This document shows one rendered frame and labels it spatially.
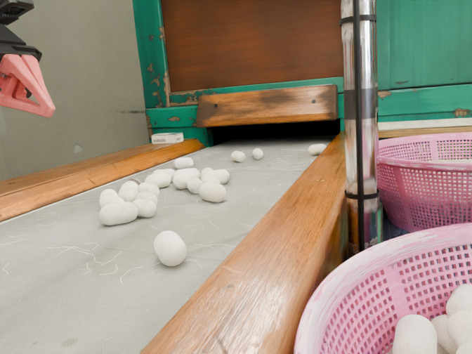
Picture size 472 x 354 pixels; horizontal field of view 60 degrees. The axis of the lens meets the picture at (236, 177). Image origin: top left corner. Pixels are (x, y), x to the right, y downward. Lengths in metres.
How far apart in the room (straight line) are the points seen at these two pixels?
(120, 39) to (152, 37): 1.02
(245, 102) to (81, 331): 0.70
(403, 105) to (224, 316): 0.75
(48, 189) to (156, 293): 0.34
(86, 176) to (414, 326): 0.51
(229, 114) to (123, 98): 1.20
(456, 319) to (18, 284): 0.27
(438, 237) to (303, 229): 0.08
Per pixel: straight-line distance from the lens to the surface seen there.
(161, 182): 0.55
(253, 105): 0.87
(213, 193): 0.44
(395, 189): 0.52
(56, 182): 0.59
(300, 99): 0.85
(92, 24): 2.13
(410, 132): 0.73
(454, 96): 0.89
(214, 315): 0.18
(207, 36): 0.98
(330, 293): 0.19
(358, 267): 0.21
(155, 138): 0.91
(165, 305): 0.25
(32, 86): 0.56
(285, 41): 0.92
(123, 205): 0.41
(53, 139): 2.28
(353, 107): 0.32
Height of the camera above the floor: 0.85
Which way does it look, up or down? 11 degrees down
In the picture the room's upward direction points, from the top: 5 degrees counter-clockwise
